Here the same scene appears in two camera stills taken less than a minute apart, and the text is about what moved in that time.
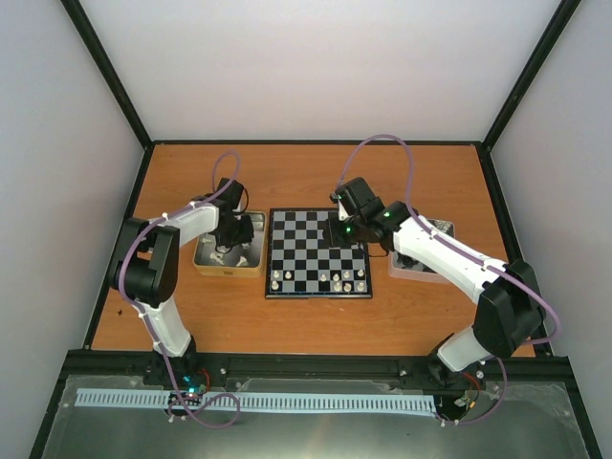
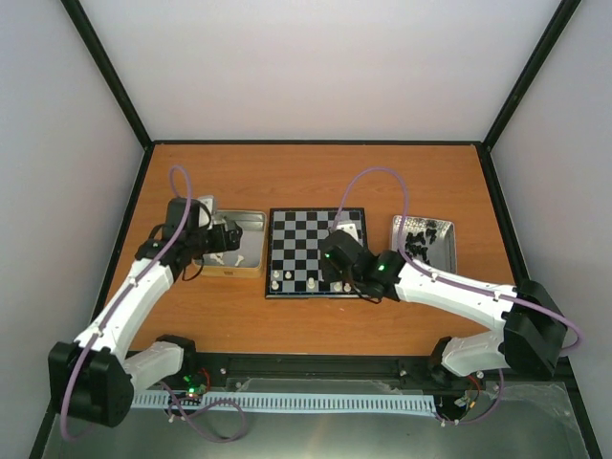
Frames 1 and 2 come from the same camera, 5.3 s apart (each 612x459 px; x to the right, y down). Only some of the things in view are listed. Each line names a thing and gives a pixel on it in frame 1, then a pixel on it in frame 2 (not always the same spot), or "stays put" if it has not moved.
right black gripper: x=334 y=237 -> x=328 y=273
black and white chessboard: x=300 y=265 stays put
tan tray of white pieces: x=248 y=259 stays put
